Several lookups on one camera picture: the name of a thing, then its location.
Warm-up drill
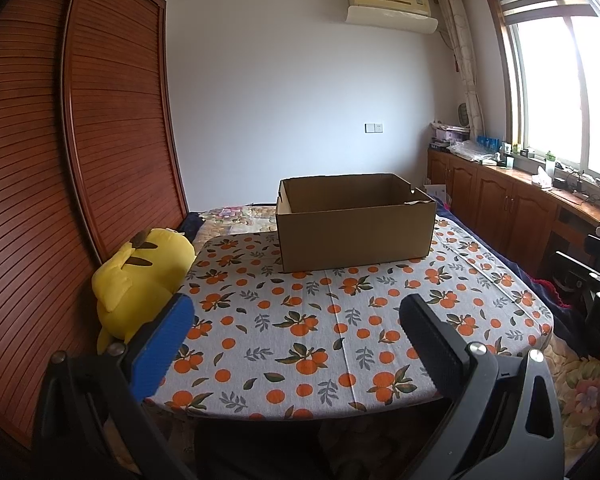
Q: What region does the black desktop device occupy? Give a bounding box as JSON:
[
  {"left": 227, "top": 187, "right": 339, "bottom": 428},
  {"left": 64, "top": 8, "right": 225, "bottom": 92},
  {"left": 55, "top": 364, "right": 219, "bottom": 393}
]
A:
[{"left": 554, "top": 172, "right": 588, "bottom": 192}]

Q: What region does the wall air conditioner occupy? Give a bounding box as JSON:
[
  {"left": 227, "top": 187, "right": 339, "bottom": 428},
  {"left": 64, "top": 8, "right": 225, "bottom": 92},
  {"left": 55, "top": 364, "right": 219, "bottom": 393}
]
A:
[{"left": 346, "top": 0, "right": 439, "bottom": 36}]

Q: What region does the white paper bag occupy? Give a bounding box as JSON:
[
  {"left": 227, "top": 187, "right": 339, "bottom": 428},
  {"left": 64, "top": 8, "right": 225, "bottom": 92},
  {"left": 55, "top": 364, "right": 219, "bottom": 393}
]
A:
[{"left": 424, "top": 183, "right": 449, "bottom": 207}]

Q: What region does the orange-print tablecloth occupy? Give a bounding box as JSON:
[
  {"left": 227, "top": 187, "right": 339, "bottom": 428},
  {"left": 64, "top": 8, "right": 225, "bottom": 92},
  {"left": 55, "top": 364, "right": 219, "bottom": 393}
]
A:
[{"left": 144, "top": 216, "right": 554, "bottom": 422}]

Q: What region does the yellow plush toy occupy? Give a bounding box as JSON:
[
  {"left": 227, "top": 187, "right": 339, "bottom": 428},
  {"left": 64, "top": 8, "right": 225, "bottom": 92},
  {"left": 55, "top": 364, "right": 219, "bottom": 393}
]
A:
[{"left": 91, "top": 228, "right": 197, "bottom": 354}]

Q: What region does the wooden cabinet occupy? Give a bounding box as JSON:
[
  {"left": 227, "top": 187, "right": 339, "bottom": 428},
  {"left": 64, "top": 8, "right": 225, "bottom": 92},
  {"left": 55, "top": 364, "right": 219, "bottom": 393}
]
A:
[{"left": 426, "top": 147, "right": 600, "bottom": 281}]

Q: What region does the cardboard box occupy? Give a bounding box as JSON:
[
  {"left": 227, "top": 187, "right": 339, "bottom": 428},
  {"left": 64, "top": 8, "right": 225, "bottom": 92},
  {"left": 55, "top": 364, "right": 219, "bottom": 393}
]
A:
[{"left": 275, "top": 173, "right": 437, "bottom": 275}]

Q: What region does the clear plastic bag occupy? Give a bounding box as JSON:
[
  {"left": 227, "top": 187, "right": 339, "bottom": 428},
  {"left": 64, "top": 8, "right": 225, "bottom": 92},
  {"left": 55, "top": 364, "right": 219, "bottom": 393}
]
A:
[{"left": 450, "top": 139, "right": 496, "bottom": 164}]

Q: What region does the floral bedspread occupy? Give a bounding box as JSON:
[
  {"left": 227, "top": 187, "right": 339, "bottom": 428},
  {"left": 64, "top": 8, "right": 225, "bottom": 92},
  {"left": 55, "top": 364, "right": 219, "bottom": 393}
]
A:
[{"left": 199, "top": 205, "right": 281, "bottom": 234}]

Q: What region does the window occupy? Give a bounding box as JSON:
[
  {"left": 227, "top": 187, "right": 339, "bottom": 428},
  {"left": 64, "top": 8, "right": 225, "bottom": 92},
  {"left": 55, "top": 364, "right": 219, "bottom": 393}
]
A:
[{"left": 484, "top": 0, "right": 600, "bottom": 187}]

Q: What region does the wooden louvered wardrobe door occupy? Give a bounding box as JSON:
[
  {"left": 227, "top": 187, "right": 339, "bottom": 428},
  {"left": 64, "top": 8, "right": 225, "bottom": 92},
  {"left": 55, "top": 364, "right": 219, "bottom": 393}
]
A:
[
  {"left": 61, "top": 0, "right": 191, "bottom": 267},
  {"left": 0, "top": 0, "right": 102, "bottom": 450}
]

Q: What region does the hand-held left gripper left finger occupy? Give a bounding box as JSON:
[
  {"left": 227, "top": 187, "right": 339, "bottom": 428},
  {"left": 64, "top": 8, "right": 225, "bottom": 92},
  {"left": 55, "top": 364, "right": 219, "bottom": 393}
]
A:
[{"left": 32, "top": 292, "right": 197, "bottom": 480}]

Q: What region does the patterned curtain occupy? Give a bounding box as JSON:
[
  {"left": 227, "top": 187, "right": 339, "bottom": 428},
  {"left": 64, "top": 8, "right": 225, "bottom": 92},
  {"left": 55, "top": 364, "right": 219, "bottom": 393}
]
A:
[{"left": 436, "top": 0, "right": 484, "bottom": 137}]

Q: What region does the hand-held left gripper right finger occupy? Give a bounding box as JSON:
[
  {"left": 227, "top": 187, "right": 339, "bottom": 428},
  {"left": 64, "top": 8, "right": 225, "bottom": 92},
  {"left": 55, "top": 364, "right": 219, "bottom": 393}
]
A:
[{"left": 399, "top": 292, "right": 565, "bottom": 480}]

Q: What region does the purple and white box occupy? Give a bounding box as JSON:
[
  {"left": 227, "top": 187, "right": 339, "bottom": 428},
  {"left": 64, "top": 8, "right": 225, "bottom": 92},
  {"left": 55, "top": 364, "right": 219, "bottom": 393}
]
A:
[{"left": 432, "top": 122, "right": 471, "bottom": 149}]

